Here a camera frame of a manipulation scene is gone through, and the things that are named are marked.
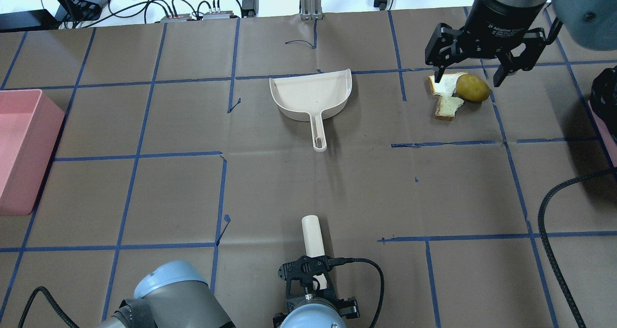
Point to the cream hand brush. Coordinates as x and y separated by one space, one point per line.
312 235

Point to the pink plastic bin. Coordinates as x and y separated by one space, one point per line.
29 127

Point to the torn bread piece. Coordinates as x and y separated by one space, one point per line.
447 107

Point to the yellow lemon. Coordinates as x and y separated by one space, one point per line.
472 88

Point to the white bread slice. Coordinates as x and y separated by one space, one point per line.
446 85

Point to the aluminium frame post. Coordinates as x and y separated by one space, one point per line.
310 10

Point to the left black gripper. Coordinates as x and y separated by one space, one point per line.
350 310

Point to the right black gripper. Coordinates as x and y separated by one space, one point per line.
501 19

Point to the black bag lined bin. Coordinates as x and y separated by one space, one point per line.
603 103

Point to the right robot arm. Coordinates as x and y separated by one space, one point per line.
590 23

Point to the black power adapter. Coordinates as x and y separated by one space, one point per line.
249 8

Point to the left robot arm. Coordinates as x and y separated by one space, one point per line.
175 295

